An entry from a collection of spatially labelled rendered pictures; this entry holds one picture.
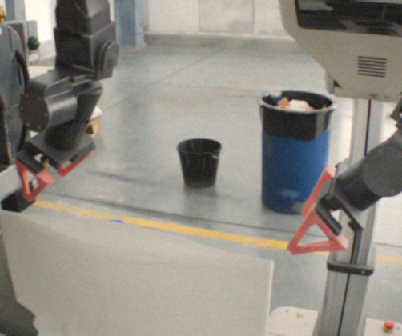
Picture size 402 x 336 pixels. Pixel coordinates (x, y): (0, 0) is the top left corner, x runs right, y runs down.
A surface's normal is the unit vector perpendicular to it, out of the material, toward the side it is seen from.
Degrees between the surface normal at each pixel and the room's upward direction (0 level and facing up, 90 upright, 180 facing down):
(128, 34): 90
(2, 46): 90
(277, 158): 93
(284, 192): 93
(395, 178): 81
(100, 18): 102
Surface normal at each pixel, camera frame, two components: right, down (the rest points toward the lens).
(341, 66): -0.25, 0.87
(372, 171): -0.53, 0.18
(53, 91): 0.88, 0.34
